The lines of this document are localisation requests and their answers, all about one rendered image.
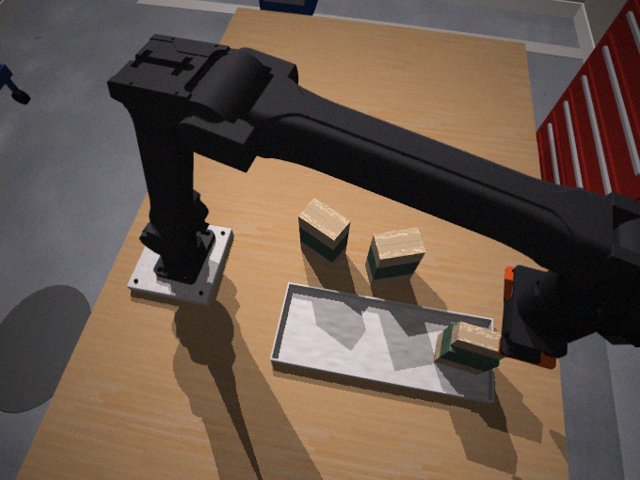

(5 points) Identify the brown box with dark green band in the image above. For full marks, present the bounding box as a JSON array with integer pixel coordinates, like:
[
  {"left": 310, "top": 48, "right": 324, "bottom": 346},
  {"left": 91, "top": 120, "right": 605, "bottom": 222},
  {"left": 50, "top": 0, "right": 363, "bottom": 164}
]
[
  {"left": 433, "top": 321, "right": 506, "bottom": 375},
  {"left": 298, "top": 198, "right": 350, "bottom": 270},
  {"left": 365, "top": 228, "right": 425, "bottom": 287}
]

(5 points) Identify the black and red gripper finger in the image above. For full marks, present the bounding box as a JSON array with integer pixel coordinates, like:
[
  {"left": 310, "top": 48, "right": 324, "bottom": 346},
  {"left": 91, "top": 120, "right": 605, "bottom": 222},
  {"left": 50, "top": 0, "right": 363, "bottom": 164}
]
[
  {"left": 504, "top": 266, "right": 515, "bottom": 302},
  {"left": 498, "top": 338, "right": 556, "bottom": 369}
]

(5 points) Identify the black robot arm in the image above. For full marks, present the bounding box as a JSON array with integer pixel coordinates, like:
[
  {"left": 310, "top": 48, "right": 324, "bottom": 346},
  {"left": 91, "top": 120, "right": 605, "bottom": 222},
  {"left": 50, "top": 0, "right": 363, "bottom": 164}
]
[{"left": 107, "top": 34, "right": 640, "bottom": 347}]

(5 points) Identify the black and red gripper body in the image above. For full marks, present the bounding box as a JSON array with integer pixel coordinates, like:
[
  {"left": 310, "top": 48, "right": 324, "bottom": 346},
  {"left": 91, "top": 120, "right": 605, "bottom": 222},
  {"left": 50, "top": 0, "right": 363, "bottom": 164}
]
[{"left": 500, "top": 265, "right": 579, "bottom": 364}]

